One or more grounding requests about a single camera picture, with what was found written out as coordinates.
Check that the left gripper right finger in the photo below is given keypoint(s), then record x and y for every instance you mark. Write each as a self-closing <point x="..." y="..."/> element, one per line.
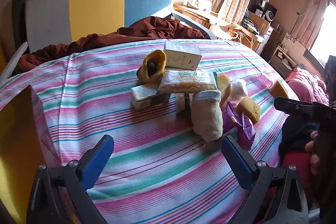
<point x="275" y="195"/>

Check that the right side curtain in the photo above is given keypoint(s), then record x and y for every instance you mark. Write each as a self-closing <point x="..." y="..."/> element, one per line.
<point x="307" y="27"/>

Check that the beige knit sock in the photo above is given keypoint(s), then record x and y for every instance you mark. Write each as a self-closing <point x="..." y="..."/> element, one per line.
<point x="206" y="115"/>

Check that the tricolour headboard cushion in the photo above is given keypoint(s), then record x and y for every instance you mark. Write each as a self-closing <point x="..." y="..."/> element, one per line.
<point x="65" y="21"/>

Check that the maroon blanket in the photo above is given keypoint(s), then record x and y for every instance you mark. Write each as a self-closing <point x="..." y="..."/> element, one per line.
<point x="149" y="28"/>

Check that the purple snack wrapper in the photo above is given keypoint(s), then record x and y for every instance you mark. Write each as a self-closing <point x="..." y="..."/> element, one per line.
<point x="240" y="127"/>

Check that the person's right hand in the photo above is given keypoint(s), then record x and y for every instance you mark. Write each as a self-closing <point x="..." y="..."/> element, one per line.
<point x="314" y="158"/>

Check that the rice cracker snack packet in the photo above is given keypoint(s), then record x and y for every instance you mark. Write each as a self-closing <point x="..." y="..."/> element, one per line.
<point x="189" y="82"/>

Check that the white carton box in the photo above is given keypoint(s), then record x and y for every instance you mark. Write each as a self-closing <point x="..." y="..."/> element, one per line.
<point x="182" y="56"/>

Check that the yellow sponge piece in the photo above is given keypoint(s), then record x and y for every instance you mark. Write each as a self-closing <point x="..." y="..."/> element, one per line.
<point x="224" y="86"/>

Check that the yellow sponge block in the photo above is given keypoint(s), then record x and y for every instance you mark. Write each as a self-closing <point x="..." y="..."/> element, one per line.
<point x="248" y="107"/>

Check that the wooden desk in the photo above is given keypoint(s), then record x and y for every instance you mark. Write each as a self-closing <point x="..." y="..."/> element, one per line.
<point x="221" y="28"/>

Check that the yellow sponge wedge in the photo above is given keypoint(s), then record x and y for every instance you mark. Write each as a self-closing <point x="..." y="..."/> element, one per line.
<point x="278" y="90"/>

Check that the black rolled mat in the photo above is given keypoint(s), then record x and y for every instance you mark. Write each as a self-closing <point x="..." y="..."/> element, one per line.
<point x="19" y="22"/>

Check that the small green white box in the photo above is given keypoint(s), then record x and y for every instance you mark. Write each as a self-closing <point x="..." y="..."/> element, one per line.
<point x="147" y="95"/>

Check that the striped bed sheet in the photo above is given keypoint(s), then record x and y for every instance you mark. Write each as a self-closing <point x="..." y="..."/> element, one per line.
<point x="160" y="171"/>

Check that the white crumpled plastic bag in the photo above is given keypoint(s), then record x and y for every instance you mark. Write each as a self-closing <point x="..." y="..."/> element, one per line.
<point x="238" y="90"/>

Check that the gold metal tin tray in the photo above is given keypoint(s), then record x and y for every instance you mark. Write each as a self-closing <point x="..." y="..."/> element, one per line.
<point x="25" y="145"/>

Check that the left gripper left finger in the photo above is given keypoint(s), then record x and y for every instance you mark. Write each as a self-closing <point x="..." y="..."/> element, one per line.
<point x="59" y="194"/>

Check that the yellow knit sock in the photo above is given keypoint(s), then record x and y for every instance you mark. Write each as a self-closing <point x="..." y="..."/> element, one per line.
<point x="153" y="67"/>

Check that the pink quilt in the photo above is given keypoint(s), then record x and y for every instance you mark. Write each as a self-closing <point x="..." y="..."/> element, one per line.
<point x="308" y="88"/>

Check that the black speaker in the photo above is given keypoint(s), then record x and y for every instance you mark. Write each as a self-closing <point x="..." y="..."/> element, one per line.
<point x="263" y="9"/>

